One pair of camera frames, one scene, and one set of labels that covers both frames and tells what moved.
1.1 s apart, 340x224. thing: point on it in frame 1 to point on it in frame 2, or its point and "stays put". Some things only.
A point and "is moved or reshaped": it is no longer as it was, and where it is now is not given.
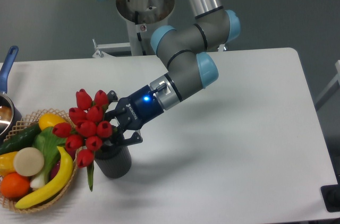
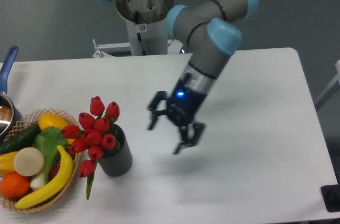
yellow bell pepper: [7, 166] stays put
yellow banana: [56, 188] stays put
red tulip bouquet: [87, 126] is moved or reshaped
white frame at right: [334, 86] stays put
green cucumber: [23, 139] stays put
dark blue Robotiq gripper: [135, 110] to [183, 106]
